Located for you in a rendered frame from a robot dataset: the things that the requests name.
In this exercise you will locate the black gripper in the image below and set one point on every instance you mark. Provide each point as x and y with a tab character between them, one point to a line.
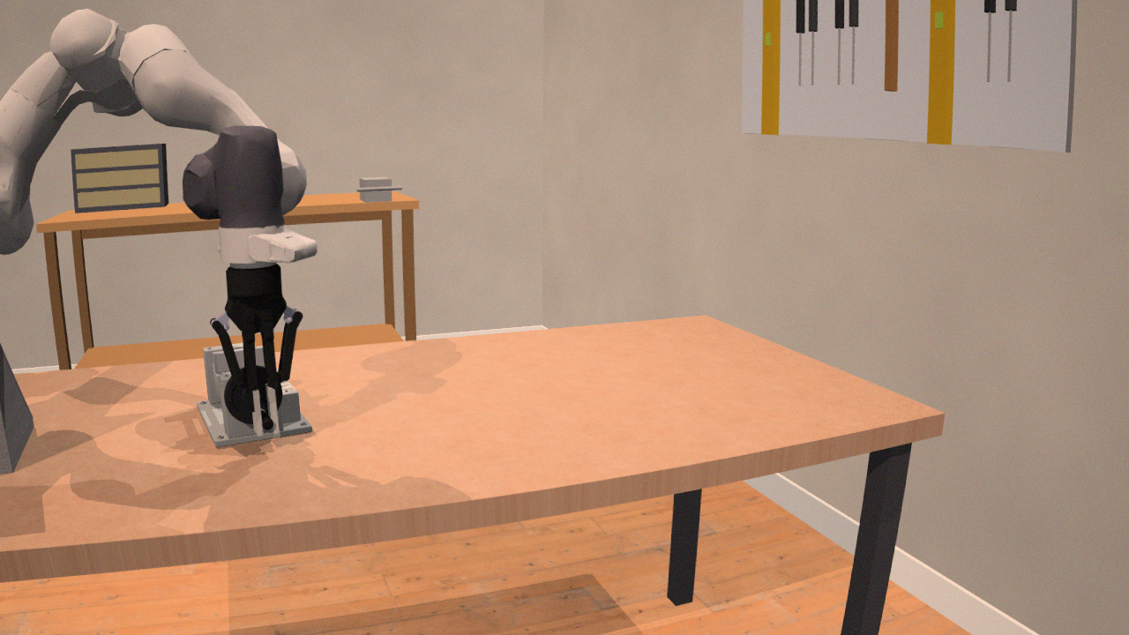
253	312

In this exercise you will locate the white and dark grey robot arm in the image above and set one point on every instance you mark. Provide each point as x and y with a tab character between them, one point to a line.
239	178

